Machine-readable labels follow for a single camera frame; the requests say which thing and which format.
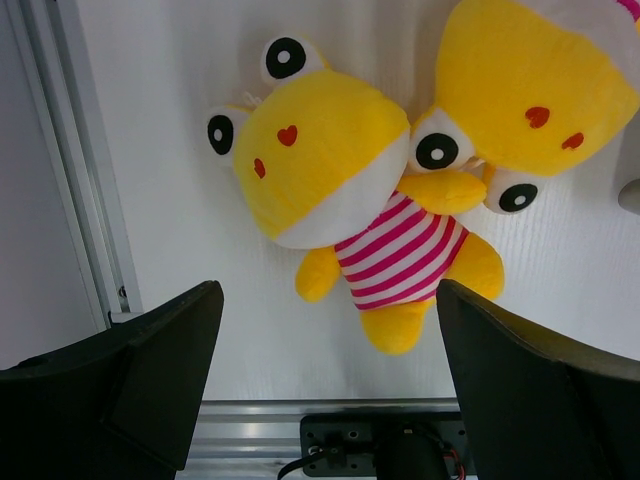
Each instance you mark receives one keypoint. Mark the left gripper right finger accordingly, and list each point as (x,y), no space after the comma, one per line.
(537,404)

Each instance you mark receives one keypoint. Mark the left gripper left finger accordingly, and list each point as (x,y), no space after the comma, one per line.
(122,404)

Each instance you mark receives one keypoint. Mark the white two-tier shelf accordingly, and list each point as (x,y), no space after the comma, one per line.
(629,197)

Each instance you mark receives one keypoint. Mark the yellow plush striped top left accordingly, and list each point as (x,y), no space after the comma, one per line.
(530,89)

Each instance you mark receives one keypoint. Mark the yellow plush centre left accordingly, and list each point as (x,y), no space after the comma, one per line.
(331,166)

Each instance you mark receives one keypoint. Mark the aluminium front rail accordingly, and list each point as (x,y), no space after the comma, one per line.
(255,439)

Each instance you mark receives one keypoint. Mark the aluminium rail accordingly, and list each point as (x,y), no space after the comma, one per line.
(255,439)
(54,53)

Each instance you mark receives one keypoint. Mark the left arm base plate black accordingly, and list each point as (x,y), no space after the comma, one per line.
(383,445)

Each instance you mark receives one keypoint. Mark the aluminium left side rail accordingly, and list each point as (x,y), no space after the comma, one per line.
(54,53)

